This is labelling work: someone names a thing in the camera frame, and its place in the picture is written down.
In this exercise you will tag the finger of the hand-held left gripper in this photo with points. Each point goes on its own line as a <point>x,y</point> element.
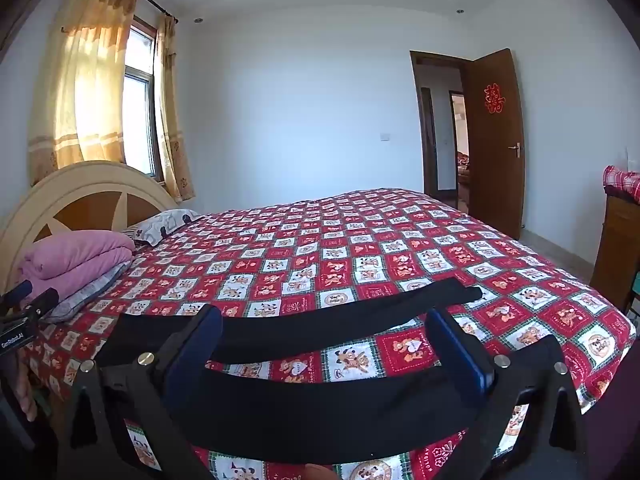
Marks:
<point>44,302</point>
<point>17,292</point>

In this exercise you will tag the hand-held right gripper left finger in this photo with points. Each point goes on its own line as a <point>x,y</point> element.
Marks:
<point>200,345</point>

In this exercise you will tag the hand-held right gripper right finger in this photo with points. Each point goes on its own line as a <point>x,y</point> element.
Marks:
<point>462,355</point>

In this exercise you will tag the black pants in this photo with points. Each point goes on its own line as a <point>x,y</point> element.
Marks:
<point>310,400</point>

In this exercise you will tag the person's left hand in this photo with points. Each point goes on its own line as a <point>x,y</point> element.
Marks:
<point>27,395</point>

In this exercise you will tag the grey folded blanket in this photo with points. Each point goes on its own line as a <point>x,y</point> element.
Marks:
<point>87,294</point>

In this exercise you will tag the pink folded blanket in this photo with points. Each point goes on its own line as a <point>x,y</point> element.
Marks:
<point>75,255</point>

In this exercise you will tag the cream wooden headboard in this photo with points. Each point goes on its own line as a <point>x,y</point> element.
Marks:
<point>50,182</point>

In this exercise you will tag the white patterned pillow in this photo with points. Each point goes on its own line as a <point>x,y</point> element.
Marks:
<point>165,222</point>

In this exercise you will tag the red printed bed cover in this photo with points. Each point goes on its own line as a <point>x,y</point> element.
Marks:
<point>350,260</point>

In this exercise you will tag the purple floor rug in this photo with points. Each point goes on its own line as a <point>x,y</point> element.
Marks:
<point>615,440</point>

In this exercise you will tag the brown wooden door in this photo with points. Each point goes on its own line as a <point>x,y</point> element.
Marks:
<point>495,180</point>

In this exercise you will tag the white and teal object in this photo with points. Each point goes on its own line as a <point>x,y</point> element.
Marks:
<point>634,300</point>

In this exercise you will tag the brown wooden cabinet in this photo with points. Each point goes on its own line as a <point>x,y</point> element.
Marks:
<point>615,240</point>

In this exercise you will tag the window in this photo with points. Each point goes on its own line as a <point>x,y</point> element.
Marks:
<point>137,110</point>

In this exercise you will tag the wide yellow curtain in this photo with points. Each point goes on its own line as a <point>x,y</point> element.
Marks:
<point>90,85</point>

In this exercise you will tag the red plaid cloth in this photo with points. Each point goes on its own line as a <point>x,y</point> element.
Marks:
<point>620,180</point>

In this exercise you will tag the red paper door decoration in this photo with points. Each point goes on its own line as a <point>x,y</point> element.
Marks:
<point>493,100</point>

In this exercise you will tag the brown door frame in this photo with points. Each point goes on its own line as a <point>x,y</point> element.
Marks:
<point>416,100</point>

